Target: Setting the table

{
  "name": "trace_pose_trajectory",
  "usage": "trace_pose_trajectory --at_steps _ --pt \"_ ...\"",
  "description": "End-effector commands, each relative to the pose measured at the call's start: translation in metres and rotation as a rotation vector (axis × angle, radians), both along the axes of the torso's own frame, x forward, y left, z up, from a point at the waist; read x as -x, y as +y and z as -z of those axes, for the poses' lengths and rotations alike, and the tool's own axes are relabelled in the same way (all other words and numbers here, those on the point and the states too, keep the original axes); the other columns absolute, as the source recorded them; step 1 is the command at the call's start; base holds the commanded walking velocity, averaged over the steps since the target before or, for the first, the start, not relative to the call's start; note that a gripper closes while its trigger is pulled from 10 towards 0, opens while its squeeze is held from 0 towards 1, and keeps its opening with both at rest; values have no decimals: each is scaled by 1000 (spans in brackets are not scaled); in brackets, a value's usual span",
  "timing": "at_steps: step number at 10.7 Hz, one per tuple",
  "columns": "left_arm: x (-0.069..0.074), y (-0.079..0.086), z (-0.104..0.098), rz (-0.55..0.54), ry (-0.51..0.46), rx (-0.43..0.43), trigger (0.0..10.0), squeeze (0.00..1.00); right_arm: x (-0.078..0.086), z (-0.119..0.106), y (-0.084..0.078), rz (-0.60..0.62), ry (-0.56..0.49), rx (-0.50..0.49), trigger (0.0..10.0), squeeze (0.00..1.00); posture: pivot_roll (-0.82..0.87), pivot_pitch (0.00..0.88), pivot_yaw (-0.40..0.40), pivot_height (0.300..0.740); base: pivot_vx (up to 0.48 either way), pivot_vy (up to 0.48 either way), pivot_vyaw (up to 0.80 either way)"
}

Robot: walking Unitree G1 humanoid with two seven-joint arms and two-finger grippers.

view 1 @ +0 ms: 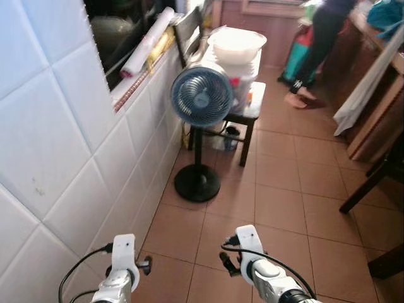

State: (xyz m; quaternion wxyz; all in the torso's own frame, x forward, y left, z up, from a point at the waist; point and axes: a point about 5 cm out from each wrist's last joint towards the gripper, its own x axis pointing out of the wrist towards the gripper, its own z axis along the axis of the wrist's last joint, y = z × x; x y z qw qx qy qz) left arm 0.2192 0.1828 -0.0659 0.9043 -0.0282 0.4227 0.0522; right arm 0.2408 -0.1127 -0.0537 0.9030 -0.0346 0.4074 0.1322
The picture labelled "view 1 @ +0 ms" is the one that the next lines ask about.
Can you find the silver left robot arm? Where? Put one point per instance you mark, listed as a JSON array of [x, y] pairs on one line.
[[113, 291]]

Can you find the clear plastic bottle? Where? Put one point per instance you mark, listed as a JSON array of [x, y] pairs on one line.
[[230, 137]]

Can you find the dark stool with white top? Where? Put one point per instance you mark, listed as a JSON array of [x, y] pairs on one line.
[[255, 110]]

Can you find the dark wooden chair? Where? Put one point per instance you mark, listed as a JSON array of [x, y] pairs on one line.
[[372, 180], [189, 31]]

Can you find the white plastic container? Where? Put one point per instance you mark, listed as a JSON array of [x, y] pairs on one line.
[[240, 76]]

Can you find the brown wooden table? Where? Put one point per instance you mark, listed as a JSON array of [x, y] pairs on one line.
[[379, 120]]

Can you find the green bag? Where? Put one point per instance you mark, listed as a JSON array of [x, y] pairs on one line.
[[295, 60]]

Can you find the yellow packet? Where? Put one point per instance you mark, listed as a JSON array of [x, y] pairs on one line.
[[161, 50]]

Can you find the white plastic basin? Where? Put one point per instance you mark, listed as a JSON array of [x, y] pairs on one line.
[[237, 44]]

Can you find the white paper roll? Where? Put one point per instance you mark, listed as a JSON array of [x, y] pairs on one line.
[[148, 44]]

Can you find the white hanging cloth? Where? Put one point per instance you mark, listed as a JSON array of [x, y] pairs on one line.
[[366, 88]]

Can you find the dark metal pot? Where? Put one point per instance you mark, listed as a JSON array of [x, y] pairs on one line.
[[110, 35]]

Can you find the person in black trousers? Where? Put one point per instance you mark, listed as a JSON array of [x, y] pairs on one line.
[[319, 44]]

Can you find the teal cloth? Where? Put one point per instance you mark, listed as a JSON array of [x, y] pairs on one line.
[[385, 16]]

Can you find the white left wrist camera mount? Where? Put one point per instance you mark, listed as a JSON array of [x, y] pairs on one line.
[[124, 252]]

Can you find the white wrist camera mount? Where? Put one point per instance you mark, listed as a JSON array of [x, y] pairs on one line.
[[124, 252], [250, 243]]

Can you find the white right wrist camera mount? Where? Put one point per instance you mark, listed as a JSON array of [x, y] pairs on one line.
[[250, 243]]

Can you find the grey-blue pedestal fan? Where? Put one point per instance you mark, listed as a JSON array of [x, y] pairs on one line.
[[202, 95]]

